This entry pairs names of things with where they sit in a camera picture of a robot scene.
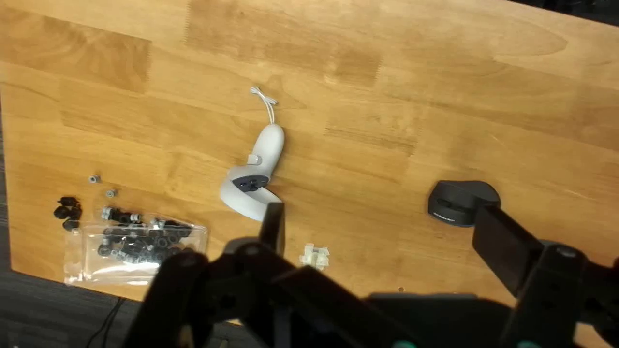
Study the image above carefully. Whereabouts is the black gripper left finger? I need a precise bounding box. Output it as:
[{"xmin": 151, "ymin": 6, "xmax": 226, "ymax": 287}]
[{"xmin": 259, "ymin": 204, "xmax": 284, "ymax": 256}]

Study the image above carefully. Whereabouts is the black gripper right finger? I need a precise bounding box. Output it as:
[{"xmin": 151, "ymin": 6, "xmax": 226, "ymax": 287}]
[{"xmin": 472, "ymin": 205, "xmax": 543, "ymax": 296}]

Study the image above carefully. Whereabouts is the black computer mouse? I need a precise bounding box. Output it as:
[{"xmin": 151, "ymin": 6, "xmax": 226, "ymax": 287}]
[{"xmin": 427, "ymin": 180, "xmax": 501, "ymax": 229}]

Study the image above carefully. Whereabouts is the small clear plastic piece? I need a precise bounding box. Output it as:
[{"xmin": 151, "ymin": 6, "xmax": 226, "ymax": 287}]
[{"xmin": 300, "ymin": 244, "xmax": 331, "ymax": 271}]

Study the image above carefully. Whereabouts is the white VR controller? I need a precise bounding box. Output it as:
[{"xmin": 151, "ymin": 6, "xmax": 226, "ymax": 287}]
[{"xmin": 218, "ymin": 86, "xmax": 284, "ymax": 223}]

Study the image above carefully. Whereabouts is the plastic bag of black screws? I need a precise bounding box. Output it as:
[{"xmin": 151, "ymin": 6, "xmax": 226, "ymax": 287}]
[{"xmin": 64, "ymin": 219, "xmax": 207, "ymax": 287}]

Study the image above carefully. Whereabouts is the loose black screws cluster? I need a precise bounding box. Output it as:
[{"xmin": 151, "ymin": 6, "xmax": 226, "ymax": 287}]
[{"xmin": 54, "ymin": 196, "xmax": 83, "ymax": 233}]

